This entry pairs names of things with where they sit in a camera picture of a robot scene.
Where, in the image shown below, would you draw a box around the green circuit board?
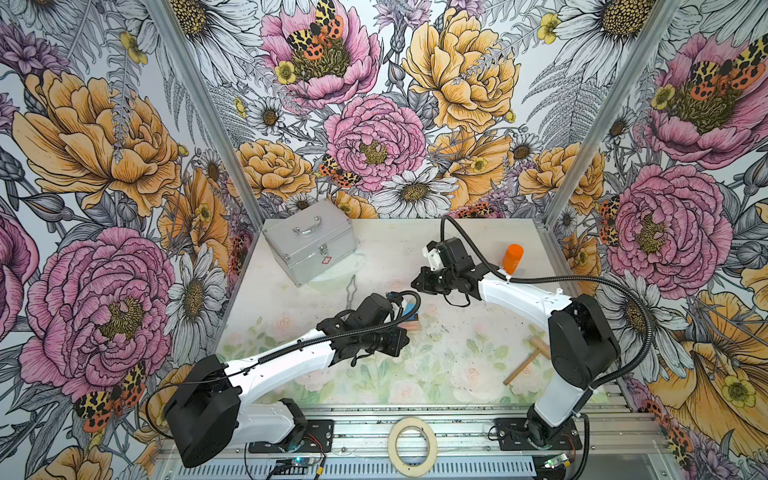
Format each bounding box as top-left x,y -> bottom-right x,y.
271,457 -> 325,475
542,453 -> 571,469

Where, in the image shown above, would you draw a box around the long natural wood block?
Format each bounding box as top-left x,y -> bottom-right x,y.
400,322 -> 422,332

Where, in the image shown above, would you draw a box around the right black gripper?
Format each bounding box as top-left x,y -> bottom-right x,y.
411,265 -> 458,296

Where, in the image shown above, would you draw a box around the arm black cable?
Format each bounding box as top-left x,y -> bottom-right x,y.
439,215 -> 655,480
143,290 -> 423,442

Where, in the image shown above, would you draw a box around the orange plastic bottle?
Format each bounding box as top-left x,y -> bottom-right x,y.
501,244 -> 524,275

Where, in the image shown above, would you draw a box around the silver metal case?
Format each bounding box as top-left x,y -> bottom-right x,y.
263,200 -> 357,286

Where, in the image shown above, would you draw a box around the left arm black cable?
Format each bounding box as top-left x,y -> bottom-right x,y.
143,290 -> 423,442

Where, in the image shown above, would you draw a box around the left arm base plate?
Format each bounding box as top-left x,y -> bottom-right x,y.
247,419 -> 335,454

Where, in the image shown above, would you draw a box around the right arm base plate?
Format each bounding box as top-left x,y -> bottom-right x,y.
491,417 -> 583,451

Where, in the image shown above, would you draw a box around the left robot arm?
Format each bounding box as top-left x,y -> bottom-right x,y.
162,291 -> 421,468

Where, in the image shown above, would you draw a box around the metal tongs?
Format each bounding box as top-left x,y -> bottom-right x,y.
345,274 -> 357,309

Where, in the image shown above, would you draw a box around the thin wood stick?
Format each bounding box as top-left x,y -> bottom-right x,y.
503,336 -> 551,386

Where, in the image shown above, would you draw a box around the masking tape roll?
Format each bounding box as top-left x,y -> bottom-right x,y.
387,417 -> 439,479

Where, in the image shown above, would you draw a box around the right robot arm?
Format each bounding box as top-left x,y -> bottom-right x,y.
412,238 -> 620,448

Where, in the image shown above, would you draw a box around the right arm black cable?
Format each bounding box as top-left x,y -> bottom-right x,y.
439,215 -> 655,480

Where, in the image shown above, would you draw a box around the right green circuit board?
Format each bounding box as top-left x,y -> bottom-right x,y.
542,453 -> 571,469

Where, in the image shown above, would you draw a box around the aluminium frame rail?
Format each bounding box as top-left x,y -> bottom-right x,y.
155,404 -> 673,460

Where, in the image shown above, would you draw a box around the light blue triangular block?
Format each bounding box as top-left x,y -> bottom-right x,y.
403,303 -> 419,322

